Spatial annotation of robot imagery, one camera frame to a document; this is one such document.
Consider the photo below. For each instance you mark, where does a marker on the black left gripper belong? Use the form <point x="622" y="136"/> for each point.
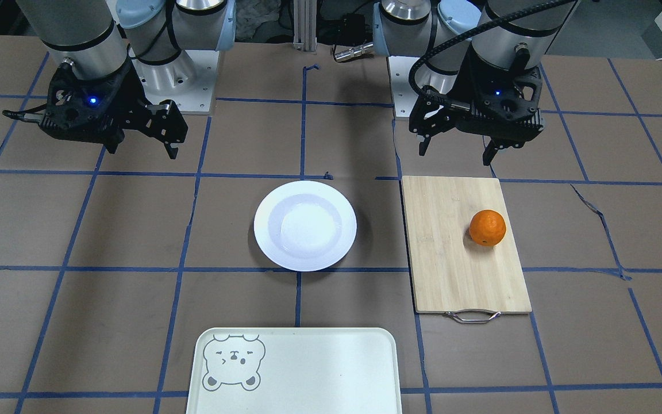
<point x="462" y="86"/>

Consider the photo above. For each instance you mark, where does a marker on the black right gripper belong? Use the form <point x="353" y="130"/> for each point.
<point x="126" y="92"/>

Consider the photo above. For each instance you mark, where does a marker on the orange fruit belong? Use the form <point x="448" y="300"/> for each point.
<point x="487" y="228"/>

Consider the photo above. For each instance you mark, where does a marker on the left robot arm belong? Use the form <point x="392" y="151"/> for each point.
<point x="510" y="36"/>

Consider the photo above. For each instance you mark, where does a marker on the cream bear tray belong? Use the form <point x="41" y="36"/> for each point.
<point x="295" y="370"/>

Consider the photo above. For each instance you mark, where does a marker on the silver cylindrical connector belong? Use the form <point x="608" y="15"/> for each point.
<point x="353" y="53"/>

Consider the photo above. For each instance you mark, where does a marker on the bamboo cutting board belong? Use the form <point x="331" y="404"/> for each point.
<point x="451" y="274"/>

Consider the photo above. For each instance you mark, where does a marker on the white round plate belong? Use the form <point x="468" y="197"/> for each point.
<point x="305" y="226"/>

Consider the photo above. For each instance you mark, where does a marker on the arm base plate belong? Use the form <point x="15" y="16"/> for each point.
<point x="189" y="81"/>
<point x="403" y="86"/>

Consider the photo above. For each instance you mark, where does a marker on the aluminium frame post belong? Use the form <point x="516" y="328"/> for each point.
<point x="304" y="19"/>

